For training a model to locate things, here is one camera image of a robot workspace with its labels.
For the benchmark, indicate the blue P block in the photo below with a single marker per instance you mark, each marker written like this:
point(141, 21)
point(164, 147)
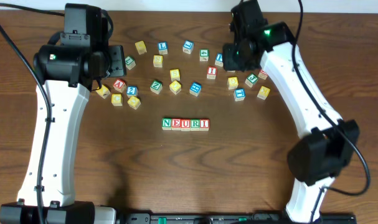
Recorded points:
point(219, 60)

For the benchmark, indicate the red E block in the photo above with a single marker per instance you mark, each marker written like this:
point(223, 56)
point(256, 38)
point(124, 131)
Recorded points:
point(176, 124)

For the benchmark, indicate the green 4 block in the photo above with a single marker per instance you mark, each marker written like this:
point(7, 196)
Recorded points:
point(203, 55)

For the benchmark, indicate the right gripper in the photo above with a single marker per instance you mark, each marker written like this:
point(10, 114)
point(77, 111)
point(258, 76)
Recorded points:
point(232, 58)

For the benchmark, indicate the red i block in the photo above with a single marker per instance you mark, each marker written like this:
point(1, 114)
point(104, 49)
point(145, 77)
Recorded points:
point(204, 124)
point(211, 73)

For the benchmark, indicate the blue 2 block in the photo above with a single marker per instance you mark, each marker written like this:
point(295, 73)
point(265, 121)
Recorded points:
point(132, 91)

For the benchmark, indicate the yellow s block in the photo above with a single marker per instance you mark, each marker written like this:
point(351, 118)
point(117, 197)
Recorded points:
point(175, 75)
point(158, 61)

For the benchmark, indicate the red M block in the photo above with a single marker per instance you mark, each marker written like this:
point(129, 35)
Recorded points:
point(262, 75)

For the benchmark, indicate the yellow Q block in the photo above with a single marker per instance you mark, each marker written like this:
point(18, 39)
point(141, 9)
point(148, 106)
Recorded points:
point(134, 102)

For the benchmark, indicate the green R block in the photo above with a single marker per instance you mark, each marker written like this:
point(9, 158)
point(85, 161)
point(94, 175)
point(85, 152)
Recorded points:
point(195, 125)

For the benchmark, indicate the green J block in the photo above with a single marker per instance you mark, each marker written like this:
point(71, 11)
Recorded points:
point(251, 80)

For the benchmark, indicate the yellow block right centre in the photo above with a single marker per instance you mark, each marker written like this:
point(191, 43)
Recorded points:
point(232, 83)

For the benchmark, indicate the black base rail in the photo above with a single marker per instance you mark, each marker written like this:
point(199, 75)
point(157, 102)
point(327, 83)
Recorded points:
point(272, 217)

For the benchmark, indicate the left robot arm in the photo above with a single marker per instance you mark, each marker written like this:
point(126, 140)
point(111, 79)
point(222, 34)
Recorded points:
point(65, 69)

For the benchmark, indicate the blue H block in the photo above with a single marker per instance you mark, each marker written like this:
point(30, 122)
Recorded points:
point(195, 89)

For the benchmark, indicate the yellow K block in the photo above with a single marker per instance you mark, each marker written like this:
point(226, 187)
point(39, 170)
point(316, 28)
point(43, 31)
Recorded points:
point(103, 91)

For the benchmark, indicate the yellow C block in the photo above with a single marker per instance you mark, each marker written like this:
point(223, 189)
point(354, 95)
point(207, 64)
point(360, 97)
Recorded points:
point(117, 99)

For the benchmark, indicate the blue tilted L block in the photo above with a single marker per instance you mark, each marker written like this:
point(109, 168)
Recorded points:
point(188, 47)

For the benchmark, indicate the green 7 block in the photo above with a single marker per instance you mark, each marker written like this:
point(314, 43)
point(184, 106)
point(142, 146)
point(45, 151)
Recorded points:
point(130, 62)

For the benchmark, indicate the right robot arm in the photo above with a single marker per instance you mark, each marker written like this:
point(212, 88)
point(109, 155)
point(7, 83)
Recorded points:
point(326, 141)

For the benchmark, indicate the yellow block top left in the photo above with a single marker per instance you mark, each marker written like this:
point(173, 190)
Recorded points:
point(141, 47)

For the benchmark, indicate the red A block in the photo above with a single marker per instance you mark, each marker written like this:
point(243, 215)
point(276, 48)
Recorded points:
point(119, 85)

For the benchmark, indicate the green Z block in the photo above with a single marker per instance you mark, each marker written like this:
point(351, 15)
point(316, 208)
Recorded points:
point(156, 87)

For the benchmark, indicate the green N block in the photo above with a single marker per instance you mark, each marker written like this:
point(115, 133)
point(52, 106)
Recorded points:
point(167, 124)

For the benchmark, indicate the blue T block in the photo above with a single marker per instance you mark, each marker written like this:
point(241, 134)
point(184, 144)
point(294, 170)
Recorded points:
point(239, 94)

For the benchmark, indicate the red U block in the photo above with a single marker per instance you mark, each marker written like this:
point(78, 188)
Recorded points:
point(185, 125)

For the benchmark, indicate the yellow M block right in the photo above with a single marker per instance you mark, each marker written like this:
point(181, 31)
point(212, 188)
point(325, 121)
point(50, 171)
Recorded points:
point(263, 92)

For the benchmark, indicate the yellow O block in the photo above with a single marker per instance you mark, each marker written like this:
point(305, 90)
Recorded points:
point(175, 87)

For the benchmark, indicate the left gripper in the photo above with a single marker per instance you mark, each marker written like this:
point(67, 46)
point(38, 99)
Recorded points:
point(117, 61)

